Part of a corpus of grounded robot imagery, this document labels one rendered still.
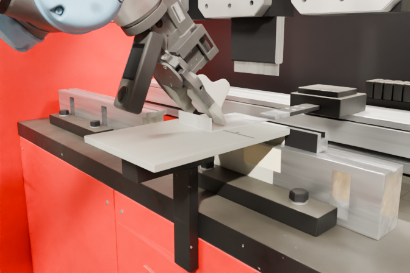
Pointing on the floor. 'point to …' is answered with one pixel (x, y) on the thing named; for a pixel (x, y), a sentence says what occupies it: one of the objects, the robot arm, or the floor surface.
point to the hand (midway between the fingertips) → (205, 119)
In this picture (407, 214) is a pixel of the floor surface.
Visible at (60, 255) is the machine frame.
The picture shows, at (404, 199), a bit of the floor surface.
